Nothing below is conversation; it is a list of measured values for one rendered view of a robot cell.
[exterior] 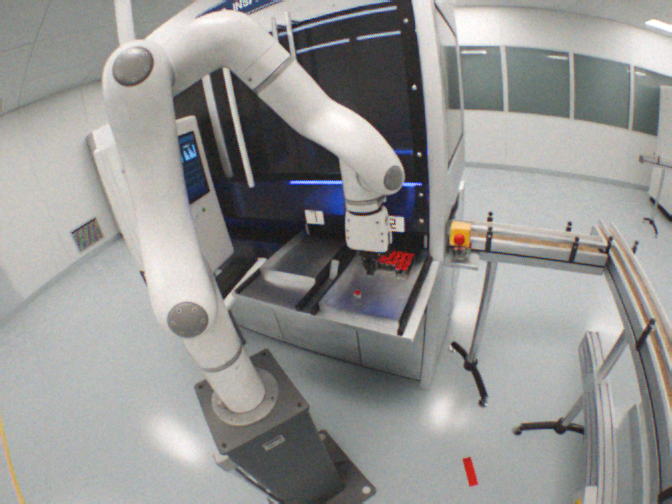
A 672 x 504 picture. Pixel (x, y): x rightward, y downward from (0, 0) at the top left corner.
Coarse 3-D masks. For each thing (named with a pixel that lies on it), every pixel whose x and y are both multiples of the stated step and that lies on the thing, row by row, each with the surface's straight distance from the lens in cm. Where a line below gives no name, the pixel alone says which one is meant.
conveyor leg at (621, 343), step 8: (624, 336) 123; (616, 344) 127; (624, 344) 125; (616, 352) 128; (608, 360) 132; (616, 360) 131; (600, 368) 137; (608, 368) 134; (600, 376) 138; (576, 408) 155; (568, 416) 162; (560, 424) 169; (568, 424) 168
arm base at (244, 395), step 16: (240, 368) 69; (256, 368) 87; (224, 384) 70; (240, 384) 71; (256, 384) 76; (272, 384) 82; (224, 400) 77; (240, 400) 75; (256, 400) 78; (272, 400) 79; (224, 416) 82; (240, 416) 80; (256, 416) 78
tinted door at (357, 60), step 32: (320, 32) 111; (352, 32) 106; (384, 32) 102; (320, 64) 110; (352, 64) 105; (384, 64) 101; (352, 96) 105; (384, 96) 101; (384, 128) 103; (320, 160) 116
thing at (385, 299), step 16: (352, 272) 111; (416, 272) 108; (336, 288) 103; (352, 288) 103; (368, 288) 102; (384, 288) 101; (400, 288) 101; (320, 304) 94; (336, 304) 97; (352, 304) 96; (368, 304) 96; (384, 304) 95; (400, 304) 95; (368, 320) 89; (384, 320) 87; (400, 320) 87
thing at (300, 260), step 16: (304, 240) 139; (320, 240) 136; (336, 240) 134; (272, 256) 125; (288, 256) 129; (304, 256) 126; (320, 256) 124; (336, 256) 118; (272, 272) 117; (288, 272) 118; (304, 272) 116; (320, 272) 108
